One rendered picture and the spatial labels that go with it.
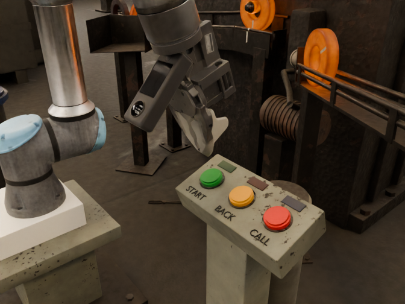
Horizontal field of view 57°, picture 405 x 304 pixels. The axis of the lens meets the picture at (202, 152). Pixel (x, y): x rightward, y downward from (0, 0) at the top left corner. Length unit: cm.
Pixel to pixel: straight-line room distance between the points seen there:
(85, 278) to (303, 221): 78
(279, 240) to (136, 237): 99
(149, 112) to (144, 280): 90
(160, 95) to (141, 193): 126
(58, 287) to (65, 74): 58
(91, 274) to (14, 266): 26
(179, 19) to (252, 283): 44
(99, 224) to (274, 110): 65
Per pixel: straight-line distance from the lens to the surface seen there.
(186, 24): 49
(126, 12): 233
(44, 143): 99
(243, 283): 66
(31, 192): 103
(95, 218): 111
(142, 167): 193
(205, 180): 65
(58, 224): 106
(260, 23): 150
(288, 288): 89
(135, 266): 138
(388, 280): 145
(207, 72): 54
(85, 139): 101
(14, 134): 97
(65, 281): 117
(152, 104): 50
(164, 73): 52
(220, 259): 68
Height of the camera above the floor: 95
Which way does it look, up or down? 27 degrees down
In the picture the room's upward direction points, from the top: straight up
